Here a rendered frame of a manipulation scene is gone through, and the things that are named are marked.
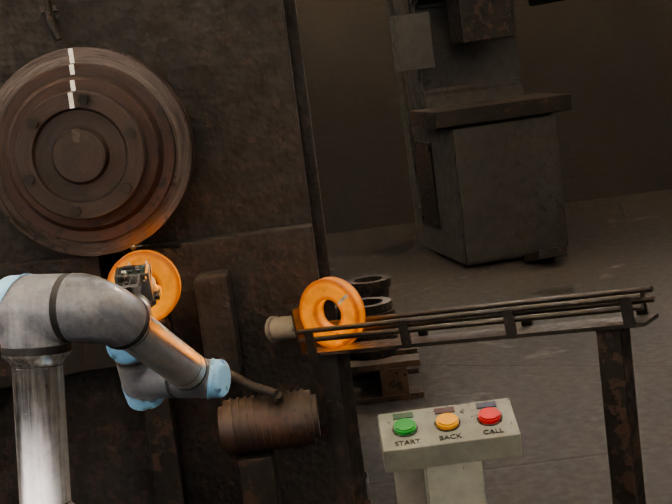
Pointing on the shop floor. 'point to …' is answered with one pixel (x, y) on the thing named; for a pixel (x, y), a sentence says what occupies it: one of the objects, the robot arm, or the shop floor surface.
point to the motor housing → (266, 437)
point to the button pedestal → (451, 450)
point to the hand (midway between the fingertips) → (142, 277)
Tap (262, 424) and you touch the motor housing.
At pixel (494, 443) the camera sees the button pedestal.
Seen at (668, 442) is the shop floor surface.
